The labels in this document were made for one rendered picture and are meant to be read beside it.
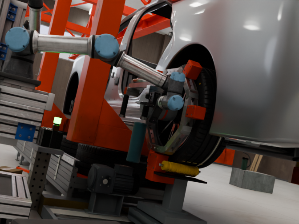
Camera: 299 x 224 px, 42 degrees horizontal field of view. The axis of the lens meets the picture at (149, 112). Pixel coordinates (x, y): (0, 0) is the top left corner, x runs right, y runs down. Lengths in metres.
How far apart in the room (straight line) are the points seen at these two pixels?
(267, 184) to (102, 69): 7.21
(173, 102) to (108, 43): 0.42
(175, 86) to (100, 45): 0.42
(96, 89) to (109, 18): 0.50
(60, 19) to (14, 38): 2.81
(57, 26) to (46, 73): 0.55
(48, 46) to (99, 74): 0.87
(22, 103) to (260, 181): 7.82
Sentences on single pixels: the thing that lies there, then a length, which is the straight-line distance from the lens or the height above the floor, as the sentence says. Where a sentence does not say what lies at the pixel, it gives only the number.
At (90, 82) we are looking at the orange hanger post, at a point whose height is 0.94.
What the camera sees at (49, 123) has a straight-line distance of 4.67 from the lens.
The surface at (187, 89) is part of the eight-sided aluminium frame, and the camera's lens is 2.30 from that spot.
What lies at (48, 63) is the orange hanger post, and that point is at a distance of 4.68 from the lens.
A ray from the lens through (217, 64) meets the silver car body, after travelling 2.29.
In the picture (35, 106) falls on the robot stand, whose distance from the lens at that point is 2.09.
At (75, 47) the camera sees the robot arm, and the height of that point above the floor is 1.01.
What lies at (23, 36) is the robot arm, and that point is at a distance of 1.98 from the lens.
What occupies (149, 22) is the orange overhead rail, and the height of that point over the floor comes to 3.17.
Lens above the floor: 0.65
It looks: 4 degrees up
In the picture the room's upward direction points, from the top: 12 degrees clockwise
